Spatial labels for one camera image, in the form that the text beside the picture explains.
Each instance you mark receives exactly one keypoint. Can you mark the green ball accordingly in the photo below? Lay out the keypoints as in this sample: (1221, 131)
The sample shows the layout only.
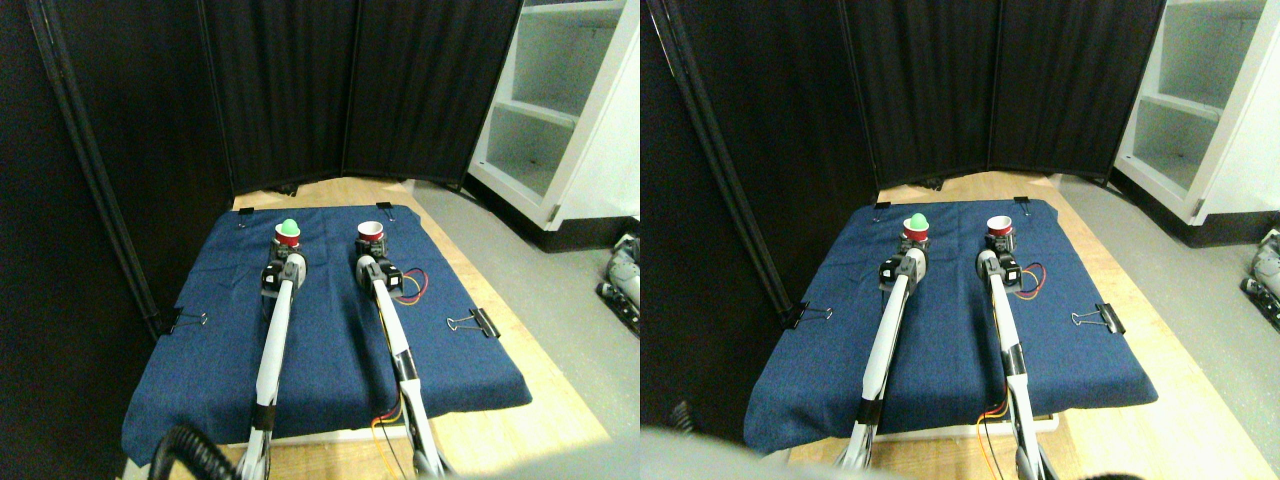
(916, 222)
(289, 228)

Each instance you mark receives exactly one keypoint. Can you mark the black curtain stand pole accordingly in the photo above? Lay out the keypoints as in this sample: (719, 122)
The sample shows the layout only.
(108, 200)
(743, 200)

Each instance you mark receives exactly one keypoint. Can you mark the dark blue cloth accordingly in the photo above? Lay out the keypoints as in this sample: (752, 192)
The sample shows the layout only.
(960, 350)
(330, 350)

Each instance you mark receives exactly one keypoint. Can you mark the white shelf unit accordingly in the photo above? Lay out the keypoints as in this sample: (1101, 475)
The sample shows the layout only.
(1245, 150)
(600, 150)

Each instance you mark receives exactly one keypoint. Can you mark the red cup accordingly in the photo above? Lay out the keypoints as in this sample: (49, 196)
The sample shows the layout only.
(916, 238)
(288, 243)
(371, 242)
(999, 236)

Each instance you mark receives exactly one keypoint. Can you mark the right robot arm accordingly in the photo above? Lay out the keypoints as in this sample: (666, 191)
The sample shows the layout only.
(392, 320)
(1006, 320)

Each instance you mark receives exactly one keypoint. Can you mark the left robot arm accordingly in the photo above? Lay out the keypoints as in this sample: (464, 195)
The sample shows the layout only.
(272, 350)
(888, 350)

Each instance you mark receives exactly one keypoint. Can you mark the grey machine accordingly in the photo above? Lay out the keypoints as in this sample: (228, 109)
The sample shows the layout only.
(622, 290)
(1264, 285)

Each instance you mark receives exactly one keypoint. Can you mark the black curtain stand foot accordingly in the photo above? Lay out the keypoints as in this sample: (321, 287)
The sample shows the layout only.
(925, 186)
(282, 191)

